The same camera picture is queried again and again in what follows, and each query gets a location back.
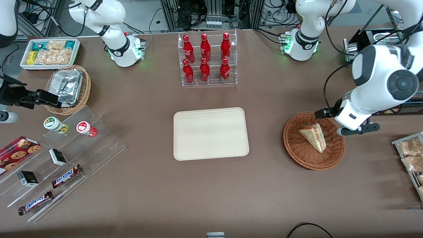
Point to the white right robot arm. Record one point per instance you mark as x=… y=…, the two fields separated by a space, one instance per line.
x=115 y=19

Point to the black food display case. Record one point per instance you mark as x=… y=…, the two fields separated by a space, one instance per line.
x=366 y=36

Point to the brown wicker basket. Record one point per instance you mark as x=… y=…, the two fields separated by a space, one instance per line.
x=304 y=158

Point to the red label white cup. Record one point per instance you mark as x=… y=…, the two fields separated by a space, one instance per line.
x=84 y=127

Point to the red cookie box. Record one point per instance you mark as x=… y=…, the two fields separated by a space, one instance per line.
x=16 y=153

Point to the light wicker basket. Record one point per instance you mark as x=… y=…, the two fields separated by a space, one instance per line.
x=86 y=86

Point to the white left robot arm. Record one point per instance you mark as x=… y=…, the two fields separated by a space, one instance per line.
x=376 y=76

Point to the clear acrylic stepped stand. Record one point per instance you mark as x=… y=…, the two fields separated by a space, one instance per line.
x=99 y=148

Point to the beige plastic tray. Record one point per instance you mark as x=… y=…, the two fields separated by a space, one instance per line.
x=211 y=134

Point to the white power strip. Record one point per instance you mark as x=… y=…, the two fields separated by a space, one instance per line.
x=213 y=24

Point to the red cola bottle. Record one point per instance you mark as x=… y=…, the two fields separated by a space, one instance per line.
x=225 y=46
x=188 y=49
x=205 y=48
x=225 y=71
x=188 y=72
x=205 y=71

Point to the clear acrylic bottle rack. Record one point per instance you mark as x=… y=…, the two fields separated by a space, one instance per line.
x=211 y=84

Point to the white plastic snack bin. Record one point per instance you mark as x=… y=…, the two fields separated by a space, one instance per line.
x=23 y=65

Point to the green label white cup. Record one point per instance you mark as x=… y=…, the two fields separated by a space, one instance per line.
x=53 y=123

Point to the aluminium frame rack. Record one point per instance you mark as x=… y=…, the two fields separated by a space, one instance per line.
x=214 y=10

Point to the yellow snack packet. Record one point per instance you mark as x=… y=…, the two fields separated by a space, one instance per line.
x=31 y=58

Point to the snickers chocolate bar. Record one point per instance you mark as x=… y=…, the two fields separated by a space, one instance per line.
x=35 y=202
x=66 y=176

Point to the large clear cracker bag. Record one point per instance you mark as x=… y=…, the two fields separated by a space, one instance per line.
x=54 y=57

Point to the clear fried snack bag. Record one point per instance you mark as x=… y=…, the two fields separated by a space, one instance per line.
x=409 y=147
x=420 y=179
x=413 y=163

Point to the small clear cracker bag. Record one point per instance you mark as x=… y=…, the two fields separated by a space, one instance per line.
x=57 y=44

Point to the silver foil container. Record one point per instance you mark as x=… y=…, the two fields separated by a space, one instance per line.
x=67 y=86

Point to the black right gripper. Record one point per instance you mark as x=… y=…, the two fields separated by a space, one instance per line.
x=9 y=93

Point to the small black box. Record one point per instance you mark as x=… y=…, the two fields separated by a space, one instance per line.
x=58 y=157
x=27 y=178

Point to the small grey box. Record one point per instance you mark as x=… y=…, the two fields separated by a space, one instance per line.
x=215 y=235

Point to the triangular sandwich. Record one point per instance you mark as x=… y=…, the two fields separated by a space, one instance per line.
x=314 y=137

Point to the teal snack packet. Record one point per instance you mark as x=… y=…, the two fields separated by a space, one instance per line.
x=70 y=44
x=38 y=46

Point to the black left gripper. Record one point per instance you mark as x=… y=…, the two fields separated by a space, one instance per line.
x=324 y=113

